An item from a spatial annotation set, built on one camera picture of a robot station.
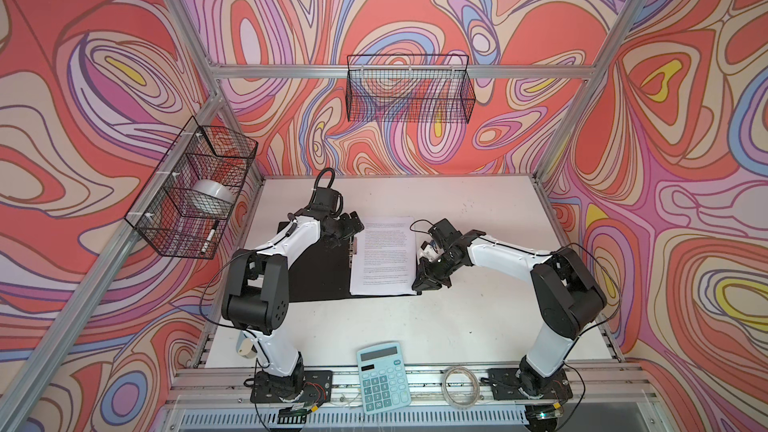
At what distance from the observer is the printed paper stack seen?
0.91 meters

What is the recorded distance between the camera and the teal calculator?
0.72 m

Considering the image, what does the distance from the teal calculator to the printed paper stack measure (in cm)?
17
